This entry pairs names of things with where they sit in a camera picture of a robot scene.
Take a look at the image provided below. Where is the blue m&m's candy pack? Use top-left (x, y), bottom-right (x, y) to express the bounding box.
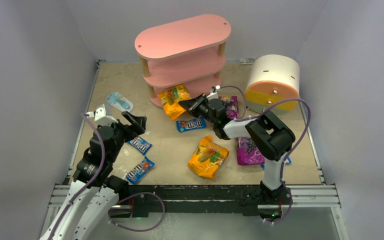
top-left (176, 116), bottom-right (207, 133)
top-left (126, 156), bottom-right (155, 185)
top-left (127, 136), bottom-right (153, 156)

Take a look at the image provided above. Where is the purple grape candy bag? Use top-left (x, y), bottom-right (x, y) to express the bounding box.
top-left (236, 137), bottom-right (265, 166)
top-left (219, 96), bottom-right (239, 120)

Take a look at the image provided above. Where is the orange gummy candy bag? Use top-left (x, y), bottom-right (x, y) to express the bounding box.
top-left (157, 84), bottom-right (192, 121)
top-left (187, 135), bottom-right (230, 180)

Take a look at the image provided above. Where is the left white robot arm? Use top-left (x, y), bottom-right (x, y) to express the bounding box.
top-left (41, 108), bottom-right (147, 240)

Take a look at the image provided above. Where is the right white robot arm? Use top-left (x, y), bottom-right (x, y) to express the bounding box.
top-left (178, 94), bottom-right (296, 198)

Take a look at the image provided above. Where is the pink three-tier shelf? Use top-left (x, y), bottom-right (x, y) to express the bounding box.
top-left (134, 14), bottom-right (232, 107)

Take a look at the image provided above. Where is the light blue blister package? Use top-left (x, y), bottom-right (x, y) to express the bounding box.
top-left (106, 92), bottom-right (134, 112)

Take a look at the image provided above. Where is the white round drawer cabinet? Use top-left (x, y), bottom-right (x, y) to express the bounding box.
top-left (244, 54), bottom-right (300, 112)

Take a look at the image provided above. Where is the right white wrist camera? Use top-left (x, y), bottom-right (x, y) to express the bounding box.
top-left (206, 85), bottom-right (221, 101)

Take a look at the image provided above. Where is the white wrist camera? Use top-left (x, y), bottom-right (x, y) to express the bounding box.
top-left (206, 85), bottom-right (221, 101)
top-left (92, 103), bottom-right (118, 126)

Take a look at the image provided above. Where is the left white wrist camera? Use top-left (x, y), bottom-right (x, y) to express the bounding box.
top-left (92, 103), bottom-right (118, 126)

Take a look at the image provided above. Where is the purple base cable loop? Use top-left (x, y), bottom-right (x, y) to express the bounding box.
top-left (107, 191), bottom-right (165, 233)

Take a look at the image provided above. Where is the black metal base rail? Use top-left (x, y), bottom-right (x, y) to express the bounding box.
top-left (47, 182), bottom-right (342, 220)

